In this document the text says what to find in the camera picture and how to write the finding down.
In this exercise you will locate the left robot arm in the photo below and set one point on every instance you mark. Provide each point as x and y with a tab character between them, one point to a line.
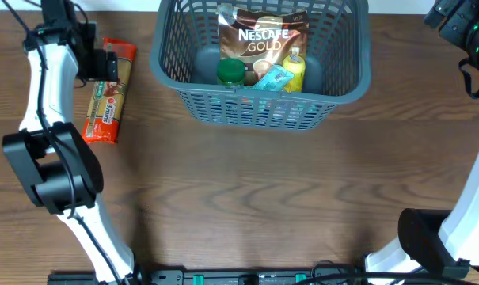
55	166

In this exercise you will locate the green lid jar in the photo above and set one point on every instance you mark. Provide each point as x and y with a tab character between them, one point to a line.
231	72

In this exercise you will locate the grey plastic basket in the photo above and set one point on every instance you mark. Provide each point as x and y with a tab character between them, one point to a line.
186	53

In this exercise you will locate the yellow Mentos bottle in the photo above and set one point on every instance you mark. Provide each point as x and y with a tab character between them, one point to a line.
296	64

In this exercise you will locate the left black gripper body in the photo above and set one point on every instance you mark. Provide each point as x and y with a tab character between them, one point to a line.
105	66

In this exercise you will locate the small colourful milk carton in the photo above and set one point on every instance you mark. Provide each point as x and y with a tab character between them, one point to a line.
257	112

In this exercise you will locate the orange spaghetti packet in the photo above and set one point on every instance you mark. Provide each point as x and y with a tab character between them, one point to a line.
105	108

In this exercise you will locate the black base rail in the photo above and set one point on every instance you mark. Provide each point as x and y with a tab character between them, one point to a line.
178	277

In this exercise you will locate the light blue snack wrapper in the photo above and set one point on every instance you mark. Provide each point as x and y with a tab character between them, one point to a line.
275	79

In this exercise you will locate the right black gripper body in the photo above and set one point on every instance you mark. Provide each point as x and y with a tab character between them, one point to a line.
437	13

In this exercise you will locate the brown Nescafe Gold pouch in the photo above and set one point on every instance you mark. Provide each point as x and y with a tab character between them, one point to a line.
261	39

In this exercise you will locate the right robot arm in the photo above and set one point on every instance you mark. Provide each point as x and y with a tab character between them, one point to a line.
439	246

